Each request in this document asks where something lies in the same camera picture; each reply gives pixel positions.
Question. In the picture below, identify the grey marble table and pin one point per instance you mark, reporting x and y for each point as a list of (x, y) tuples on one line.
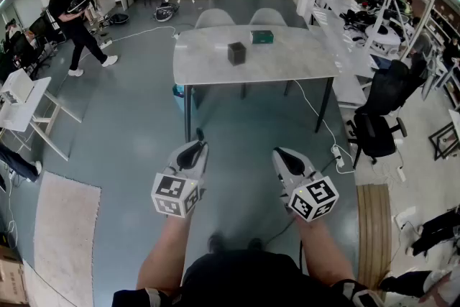
[(287, 57)]

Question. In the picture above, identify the person's right shoe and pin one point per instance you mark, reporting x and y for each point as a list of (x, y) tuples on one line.
[(256, 243)]

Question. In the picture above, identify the dark grey cube box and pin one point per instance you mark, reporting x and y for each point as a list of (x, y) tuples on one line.
[(236, 54)]

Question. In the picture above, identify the person's left forearm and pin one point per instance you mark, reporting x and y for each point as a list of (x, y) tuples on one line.
[(165, 255)]

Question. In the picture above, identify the beige rug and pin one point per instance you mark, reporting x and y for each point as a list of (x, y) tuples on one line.
[(68, 237)]

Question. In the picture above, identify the person's left shoe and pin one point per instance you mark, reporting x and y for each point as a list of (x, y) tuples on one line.
[(216, 242)]

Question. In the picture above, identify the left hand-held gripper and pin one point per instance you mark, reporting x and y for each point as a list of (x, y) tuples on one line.
[(172, 194)]

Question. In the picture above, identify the person's black shirt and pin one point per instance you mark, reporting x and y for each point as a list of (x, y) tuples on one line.
[(251, 280)]

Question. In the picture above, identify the person's right forearm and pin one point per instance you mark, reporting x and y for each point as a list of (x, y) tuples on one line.
[(323, 251)]

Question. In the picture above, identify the white folding table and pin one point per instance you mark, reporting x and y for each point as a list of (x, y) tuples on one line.
[(25, 104)]

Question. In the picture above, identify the grey shell chair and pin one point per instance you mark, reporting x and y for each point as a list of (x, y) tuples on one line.
[(267, 17), (214, 18)]

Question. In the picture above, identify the green and white box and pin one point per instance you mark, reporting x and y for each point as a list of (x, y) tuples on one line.
[(262, 37)]

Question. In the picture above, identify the black office chair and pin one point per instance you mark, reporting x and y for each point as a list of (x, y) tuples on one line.
[(388, 93)]

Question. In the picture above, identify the black and white helmet device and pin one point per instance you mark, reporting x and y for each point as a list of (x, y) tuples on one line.
[(166, 12), (118, 18)]

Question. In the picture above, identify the white floor power strip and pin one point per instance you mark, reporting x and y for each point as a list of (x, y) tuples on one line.
[(105, 44)]

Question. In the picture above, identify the white metal shelving rack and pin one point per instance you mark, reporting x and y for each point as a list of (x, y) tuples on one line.
[(381, 11)]

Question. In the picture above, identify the wooden slatted board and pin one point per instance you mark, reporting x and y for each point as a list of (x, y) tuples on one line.
[(373, 237)]

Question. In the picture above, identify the person's shoe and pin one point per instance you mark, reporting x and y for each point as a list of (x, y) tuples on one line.
[(216, 242), (256, 243)]

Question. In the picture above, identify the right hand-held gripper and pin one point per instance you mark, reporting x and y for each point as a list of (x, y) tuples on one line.
[(312, 197)]

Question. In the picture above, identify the cardboard box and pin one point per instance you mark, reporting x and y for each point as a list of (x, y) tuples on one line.
[(10, 280)]

